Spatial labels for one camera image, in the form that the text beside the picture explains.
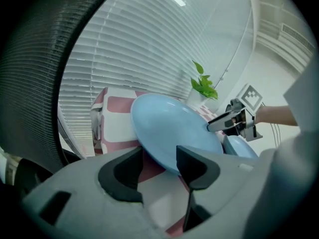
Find person's right forearm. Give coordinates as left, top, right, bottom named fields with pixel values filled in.
left=255, top=105, right=299, bottom=127

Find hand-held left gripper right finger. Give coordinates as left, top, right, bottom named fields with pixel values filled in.
left=176, top=145, right=273, bottom=237

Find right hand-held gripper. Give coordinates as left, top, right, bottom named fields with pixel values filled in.
left=207, top=83, right=264, bottom=142

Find pink white checkered tablecloth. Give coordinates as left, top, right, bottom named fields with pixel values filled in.
left=90, top=87, right=225, bottom=236

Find white air vent grille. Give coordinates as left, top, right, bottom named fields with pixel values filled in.
left=281, top=22, right=315, bottom=50

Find big blue plate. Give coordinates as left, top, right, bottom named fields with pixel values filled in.
left=130, top=93, right=224, bottom=175
left=222, top=134, right=259, bottom=159

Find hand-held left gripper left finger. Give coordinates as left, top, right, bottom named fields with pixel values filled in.
left=21, top=145, right=163, bottom=239

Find green plant in white pot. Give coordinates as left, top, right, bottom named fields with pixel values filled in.
left=186, top=60, right=219, bottom=109

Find black padded office chair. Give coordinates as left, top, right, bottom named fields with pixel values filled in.
left=0, top=0, right=121, bottom=199

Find white window blinds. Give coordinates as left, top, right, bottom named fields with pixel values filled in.
left=58, top=0, right=255, bottom=159

